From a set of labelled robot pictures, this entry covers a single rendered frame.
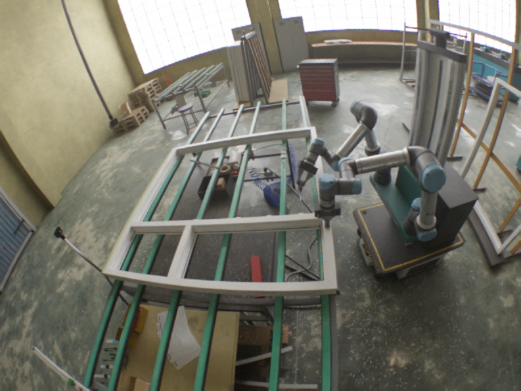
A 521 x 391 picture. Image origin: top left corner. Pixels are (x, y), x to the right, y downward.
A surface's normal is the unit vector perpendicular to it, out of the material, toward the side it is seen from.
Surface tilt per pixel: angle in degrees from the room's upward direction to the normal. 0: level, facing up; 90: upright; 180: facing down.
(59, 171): 90
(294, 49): 90
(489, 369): 0
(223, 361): 0
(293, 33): 90
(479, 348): 0
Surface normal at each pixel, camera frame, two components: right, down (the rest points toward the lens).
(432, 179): -0.23, 0.61
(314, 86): -0.43, 0.69
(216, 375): -0.21, -0.71
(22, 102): 0.97, -0.09
